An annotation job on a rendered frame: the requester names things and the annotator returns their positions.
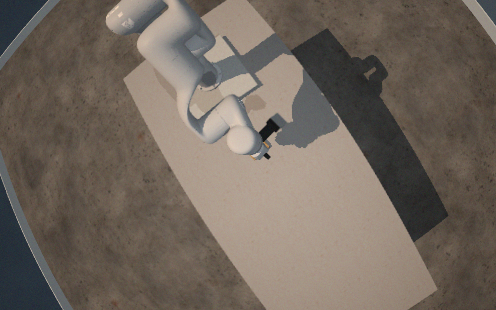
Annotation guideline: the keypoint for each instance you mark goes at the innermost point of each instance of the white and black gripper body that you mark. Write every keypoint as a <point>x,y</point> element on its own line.
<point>261,152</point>

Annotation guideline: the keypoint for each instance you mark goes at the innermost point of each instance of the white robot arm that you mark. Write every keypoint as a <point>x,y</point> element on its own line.
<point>163,43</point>

